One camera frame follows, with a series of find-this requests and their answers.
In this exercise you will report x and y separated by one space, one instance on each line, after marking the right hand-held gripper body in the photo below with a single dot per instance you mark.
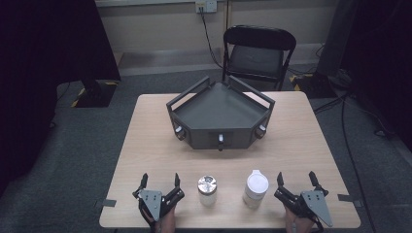
312 202

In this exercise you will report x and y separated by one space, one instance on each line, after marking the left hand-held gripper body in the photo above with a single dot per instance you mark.
151 202

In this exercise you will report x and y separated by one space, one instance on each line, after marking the white jar with white lid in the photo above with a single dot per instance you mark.
256 191

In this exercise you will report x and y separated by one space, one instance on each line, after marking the glass jar with silver lid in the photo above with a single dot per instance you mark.
207 191

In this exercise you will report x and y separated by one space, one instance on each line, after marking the dark grey corner rack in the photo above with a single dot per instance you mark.
220 110

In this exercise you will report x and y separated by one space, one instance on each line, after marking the person's right hand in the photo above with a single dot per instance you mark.
299 226

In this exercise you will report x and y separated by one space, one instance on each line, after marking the person's left hand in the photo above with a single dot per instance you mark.
166 225

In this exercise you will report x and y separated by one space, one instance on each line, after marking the grey tape piece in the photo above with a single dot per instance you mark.
108 203
348 198

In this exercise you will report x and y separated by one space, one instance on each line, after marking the black stand base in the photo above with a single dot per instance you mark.
314 87
97 97

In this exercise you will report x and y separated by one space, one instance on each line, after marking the black folding chair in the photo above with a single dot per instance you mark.
259 39

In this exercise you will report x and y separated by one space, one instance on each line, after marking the black curtain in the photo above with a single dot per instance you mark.
388 48
39 64

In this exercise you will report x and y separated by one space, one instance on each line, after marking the white wall socket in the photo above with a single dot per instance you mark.
206 6

